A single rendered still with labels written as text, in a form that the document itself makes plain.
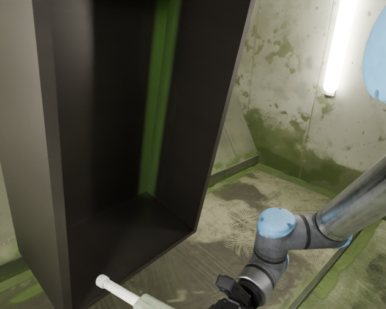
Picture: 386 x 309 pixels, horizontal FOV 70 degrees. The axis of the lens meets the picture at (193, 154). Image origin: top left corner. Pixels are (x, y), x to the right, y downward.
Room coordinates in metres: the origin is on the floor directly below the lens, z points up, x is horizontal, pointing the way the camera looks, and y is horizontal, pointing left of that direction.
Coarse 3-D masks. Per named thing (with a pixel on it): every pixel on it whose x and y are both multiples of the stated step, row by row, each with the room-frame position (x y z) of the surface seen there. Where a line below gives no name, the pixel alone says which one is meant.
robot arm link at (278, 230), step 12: (264, 216) 0.60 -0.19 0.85; (276, 216) 0.59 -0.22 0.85; (288, 216) 0.59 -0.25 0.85; (300, 216) 0.61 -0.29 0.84; (264, 228) 0.57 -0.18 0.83; (276, 228) 0.56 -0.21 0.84; (288, 228) 0.55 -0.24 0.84; (300, 228) 0.57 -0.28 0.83; (264, 240) 0.57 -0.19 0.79; (276, 240) 0.55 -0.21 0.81; (288, 240) 0.56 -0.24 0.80; (300, 240) 0.56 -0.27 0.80; (264, 252) 0.56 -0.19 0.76; (276, 252) 0.55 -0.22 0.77
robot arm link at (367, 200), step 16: (384, 160) 0.44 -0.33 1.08; (368, 176) 0.46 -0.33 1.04; (384, 176) 0.43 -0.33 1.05; (352, 192) 0.49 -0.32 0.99; (368, 192) 0.45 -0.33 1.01; (384, 192) 0.43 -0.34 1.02; (320, 208) 0.60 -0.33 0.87; (336, 208) 0.52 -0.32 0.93; (352, 208) 0.48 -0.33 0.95; (368, 208) 0.45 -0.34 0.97; (384, 208) 0.44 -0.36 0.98; (320, 224) 0.56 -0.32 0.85; (336, 224) 0.52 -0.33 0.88; (352, 224) 0.49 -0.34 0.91; (368, 224) 0.48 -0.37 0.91; (320, 240) 0.56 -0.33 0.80; (336, 240) 0.54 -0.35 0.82
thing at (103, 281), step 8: (96, 280) 0.57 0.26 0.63; (104, 280) 0.57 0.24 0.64; (112, 288) 0.53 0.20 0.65; (120, 288) 0.53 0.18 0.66; (120, 296) 0.51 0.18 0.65; (128, 296) 0.50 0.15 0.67; (136, 296) 0.49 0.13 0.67; (144, 296) 0.48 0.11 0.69; (152, 296) 0.48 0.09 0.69; (136, 304) 0.46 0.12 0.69; (144, 304) 0.46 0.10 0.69; (152, 304) 0.45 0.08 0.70; (160, 304) 0.45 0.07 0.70
